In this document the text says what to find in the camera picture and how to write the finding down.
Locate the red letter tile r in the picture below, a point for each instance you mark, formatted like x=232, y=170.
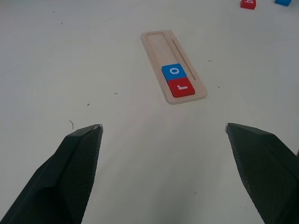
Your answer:
x=181, y=92

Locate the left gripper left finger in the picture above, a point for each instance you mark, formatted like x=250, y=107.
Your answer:
x=58, y=182

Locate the wooden tile holder rack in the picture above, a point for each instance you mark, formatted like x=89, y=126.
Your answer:
x=158, y=46

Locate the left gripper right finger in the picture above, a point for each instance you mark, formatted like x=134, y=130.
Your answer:
x=268, y=175

